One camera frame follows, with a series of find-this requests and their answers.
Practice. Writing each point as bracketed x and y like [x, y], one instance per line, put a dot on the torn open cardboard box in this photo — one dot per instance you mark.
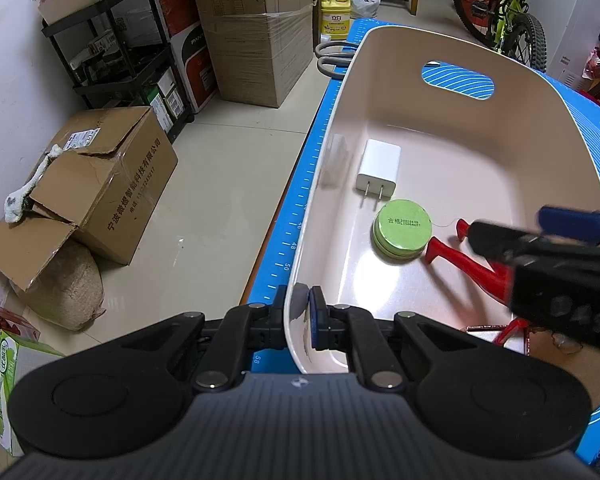
[105, 180]

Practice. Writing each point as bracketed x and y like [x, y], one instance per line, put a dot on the red packet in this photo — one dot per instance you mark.
[5, 317]

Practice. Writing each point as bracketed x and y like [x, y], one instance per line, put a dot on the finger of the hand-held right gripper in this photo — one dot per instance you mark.
[505, 242]
[575, 222]

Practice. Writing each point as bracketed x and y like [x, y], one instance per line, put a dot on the burlap sack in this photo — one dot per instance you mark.
[65, 290]

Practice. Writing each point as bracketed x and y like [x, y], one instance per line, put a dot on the green and black bicycle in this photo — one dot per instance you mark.
[510, 15]

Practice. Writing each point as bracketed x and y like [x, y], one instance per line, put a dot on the yellow detergent jug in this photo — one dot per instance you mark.
[336, 15]

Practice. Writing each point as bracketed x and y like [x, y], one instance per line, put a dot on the beige plastic storage bin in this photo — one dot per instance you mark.
[455, 160]

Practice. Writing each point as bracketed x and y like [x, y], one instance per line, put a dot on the black shelf cart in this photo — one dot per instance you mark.
[120, 60]

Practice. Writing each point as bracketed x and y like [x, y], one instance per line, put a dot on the green white carton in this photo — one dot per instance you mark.
[15, 385]

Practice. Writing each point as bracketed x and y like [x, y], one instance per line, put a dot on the red appliance box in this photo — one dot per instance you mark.
[190, 55]

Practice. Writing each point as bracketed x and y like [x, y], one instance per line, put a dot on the white wall charger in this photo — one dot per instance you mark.
[380, 165]

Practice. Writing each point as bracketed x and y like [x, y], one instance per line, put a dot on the green round tin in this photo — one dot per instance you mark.
[402, 227]

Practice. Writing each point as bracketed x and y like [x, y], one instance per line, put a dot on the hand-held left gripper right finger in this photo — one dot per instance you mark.
[316, 320]

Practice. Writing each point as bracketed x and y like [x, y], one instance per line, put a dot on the plastic wrapped cardboard box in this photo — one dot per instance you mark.
[260, 60]

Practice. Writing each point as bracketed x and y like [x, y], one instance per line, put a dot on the white bone shaped toy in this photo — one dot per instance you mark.
[27, 192]

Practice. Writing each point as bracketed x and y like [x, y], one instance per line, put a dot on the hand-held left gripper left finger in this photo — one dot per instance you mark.
[275, 320]

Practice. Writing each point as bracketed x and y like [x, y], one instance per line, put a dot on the red clamp tool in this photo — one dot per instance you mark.
[450, 256]

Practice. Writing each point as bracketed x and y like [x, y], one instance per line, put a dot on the blue silicone baking mat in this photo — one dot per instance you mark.
[290, 240]

